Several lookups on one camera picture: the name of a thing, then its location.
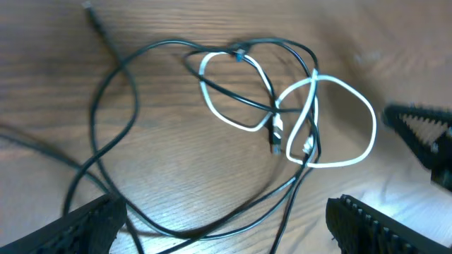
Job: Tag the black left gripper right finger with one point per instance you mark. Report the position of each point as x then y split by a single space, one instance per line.
360 229

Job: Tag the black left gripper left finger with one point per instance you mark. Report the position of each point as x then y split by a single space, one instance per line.
90 229

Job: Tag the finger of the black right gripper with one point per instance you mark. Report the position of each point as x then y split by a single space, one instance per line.
427 132

